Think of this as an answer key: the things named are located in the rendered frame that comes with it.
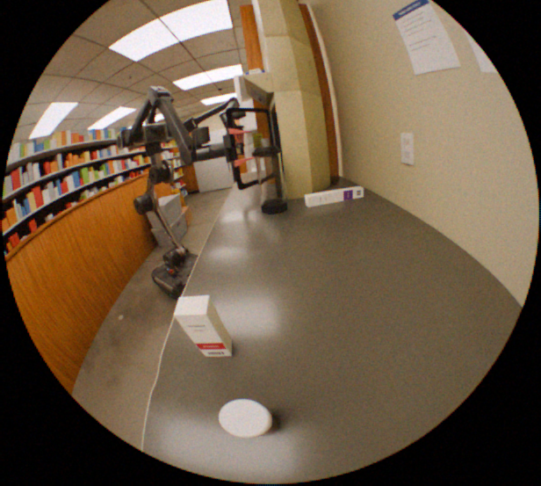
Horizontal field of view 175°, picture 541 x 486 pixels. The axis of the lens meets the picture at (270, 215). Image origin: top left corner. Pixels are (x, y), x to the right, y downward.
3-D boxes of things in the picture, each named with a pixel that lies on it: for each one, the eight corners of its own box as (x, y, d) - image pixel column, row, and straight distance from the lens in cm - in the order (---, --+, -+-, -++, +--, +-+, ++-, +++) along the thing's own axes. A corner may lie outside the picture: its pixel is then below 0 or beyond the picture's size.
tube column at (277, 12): (304, 60, 128) (280, -19, 186) (319, 37, 101) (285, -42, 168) (262, 61, 124) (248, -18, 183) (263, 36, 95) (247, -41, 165)
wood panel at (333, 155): (337, 174, 132) (306, 5, 173) (339, 175, 130) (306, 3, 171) (264, 183, 123) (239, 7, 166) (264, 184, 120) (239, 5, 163)
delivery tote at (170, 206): (185, 211, 334) (180, 192, 327) (171, 226, 283) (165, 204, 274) (165, 214, 353) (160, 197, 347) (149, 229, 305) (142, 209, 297)
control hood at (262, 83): (269, 105, 114) (267, 90, 117) (274, 91, 83) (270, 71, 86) (248, 108, 114) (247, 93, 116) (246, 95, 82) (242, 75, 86)
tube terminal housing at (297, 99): (320, 178, 120) (304, 60, 128) (341, 192, 91) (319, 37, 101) (279, 184, 115) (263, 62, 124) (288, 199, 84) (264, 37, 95)
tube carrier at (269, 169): (287, 200, 79) (281, 148, 75) (289, 209, 69) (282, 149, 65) (261, 203, 80) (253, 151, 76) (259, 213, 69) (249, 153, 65)
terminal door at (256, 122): (277, 176, 113) (268, 109, 113) (239, 191, 91) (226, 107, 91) (277, 176, 113) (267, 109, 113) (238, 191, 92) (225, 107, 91)
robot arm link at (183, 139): (165, 98, 105) (147, 98, 100) (170, 90, 102) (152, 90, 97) (201, 163, 84) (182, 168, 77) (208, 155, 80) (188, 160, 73)
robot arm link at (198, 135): (198, 158, 84) (183, 163, 78) (194, 133, 84) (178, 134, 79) (219, 155, 75) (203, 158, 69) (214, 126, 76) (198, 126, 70)
